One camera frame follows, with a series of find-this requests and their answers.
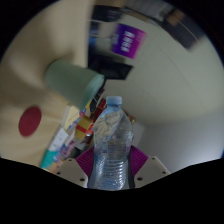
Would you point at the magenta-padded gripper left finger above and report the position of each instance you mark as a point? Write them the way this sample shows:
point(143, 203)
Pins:
point(71, 170)

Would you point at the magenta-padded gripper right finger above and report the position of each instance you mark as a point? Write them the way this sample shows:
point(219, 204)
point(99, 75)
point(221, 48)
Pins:
point(151, 170)

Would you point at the clear plastic water bottle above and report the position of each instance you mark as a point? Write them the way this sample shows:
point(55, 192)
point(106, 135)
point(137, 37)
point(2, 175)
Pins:
point(111, 146)

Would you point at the white printed booklet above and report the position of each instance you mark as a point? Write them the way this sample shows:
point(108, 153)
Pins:
point(58, 139)

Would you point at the yellow gift box red ribbon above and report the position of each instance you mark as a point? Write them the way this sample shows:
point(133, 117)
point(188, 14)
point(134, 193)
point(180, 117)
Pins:
point(83, 128)

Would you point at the cream book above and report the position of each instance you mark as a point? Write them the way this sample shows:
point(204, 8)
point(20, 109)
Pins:
point(71, 117)

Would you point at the flat round red coaster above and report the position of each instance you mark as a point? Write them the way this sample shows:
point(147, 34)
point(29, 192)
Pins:
point(30, 121)

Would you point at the pale green ribbed cup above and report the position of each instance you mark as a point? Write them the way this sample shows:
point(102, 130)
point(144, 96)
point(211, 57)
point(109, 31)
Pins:
point(71, 81)

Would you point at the black office chair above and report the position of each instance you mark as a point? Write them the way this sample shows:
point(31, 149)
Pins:
point(111, 68)

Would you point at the purple sign board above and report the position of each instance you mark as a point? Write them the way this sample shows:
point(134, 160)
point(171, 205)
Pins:
point(128, 40)

